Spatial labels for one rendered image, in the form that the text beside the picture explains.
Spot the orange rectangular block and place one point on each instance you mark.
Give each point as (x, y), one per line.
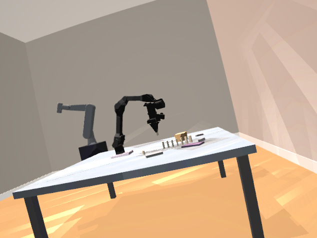
(181, 135)

